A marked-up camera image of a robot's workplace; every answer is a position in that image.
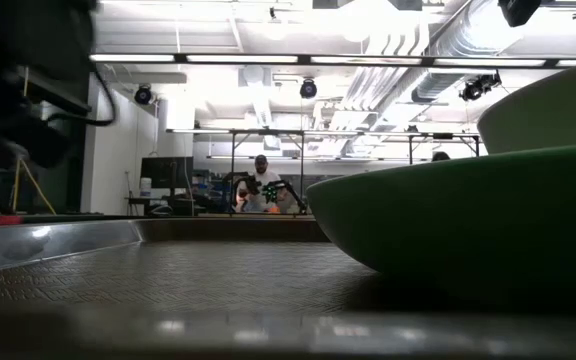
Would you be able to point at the grey bowl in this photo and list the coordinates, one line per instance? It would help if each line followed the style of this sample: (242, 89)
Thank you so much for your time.
(543, 115)

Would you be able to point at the black ceiling spotlight cluster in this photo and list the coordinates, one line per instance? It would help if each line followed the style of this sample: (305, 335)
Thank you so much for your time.
(475, 89)

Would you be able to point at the round black ceiling lamp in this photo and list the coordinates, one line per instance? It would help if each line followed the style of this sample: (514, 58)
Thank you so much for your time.
(308, 89)
(143, 95)

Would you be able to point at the black background workbench frame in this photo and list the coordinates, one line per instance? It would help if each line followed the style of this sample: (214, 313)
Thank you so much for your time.
(302, 165)

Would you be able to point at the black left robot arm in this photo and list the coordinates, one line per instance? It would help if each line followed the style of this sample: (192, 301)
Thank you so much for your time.
(18, 50)

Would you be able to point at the person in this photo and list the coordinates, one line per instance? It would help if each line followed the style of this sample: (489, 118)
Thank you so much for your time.
(263, 177)
(440, 156)

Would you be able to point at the green plate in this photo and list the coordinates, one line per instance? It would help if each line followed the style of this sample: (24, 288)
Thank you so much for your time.
(468, 225)

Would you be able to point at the white jar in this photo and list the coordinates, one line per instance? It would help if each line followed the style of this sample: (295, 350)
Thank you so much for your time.
(145, 187)

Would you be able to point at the black computer monitor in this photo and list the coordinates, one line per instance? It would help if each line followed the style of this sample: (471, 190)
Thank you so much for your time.
(165, 172)

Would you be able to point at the black background robot arm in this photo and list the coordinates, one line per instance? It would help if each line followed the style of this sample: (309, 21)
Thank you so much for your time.
(250, 185)
(288, 190)

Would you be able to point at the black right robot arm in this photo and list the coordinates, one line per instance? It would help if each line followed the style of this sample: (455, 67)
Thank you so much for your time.
(518, 11)

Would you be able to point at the dark glass partition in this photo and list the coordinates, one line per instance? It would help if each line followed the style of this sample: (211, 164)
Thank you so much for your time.
(68, 165)

